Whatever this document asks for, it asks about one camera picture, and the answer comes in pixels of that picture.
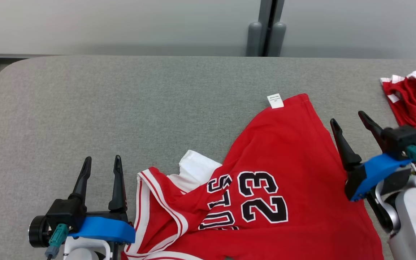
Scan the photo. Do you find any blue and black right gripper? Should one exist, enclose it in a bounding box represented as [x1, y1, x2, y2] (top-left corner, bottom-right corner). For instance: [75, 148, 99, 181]
[330, 111, 413, 202]

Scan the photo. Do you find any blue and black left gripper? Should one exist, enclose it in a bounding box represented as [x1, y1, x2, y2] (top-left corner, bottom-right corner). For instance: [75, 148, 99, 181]
[68, 155, 136, 244]

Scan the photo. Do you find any red jersey with white sleeves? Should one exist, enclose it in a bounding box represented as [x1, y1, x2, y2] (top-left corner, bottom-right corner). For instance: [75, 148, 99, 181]
[121, 93, 385, 260]

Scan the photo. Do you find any left cable with teal connector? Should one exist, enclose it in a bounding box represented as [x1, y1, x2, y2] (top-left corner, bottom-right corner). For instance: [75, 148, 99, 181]
[45, 224, 70, 260]

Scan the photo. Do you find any grey cylindrical post foot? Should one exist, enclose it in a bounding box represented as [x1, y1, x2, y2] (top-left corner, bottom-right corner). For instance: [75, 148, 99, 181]
[246, 22, 263, 57]
[268, 22, 286, 57]

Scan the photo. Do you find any grey partition frame post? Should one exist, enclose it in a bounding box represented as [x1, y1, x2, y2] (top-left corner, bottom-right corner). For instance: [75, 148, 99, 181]
[259, 0, 285, 57]

